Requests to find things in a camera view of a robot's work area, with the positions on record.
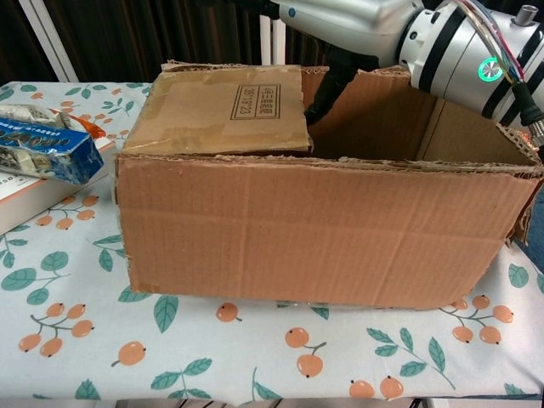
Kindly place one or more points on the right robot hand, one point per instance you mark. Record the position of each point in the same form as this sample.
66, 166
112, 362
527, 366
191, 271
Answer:
348, 25

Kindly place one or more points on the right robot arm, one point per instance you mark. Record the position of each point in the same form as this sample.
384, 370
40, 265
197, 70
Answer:
463, 51

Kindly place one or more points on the blue cookie pack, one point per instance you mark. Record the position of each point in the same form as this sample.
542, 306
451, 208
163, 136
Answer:
42, 149

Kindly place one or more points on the blue felt table mat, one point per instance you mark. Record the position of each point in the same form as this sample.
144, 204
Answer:
536, 242

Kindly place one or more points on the white orange snack bag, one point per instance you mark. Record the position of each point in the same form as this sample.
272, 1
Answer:
64, 117

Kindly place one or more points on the dark pleated curtain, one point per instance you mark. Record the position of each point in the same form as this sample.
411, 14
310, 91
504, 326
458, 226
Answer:
17, 47
306, 51
149, 34

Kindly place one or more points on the white frame post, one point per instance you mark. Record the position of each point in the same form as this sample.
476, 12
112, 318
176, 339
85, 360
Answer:
273, 40
49, 42

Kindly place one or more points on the brown cardboard box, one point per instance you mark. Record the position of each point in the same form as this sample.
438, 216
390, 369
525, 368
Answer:
297, 229

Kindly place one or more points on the white paperback book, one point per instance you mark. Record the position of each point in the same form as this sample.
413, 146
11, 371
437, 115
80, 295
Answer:
25, 200

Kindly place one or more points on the floral leaf fruit tablecloth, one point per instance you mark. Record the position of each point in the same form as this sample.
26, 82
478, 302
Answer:
170, 340

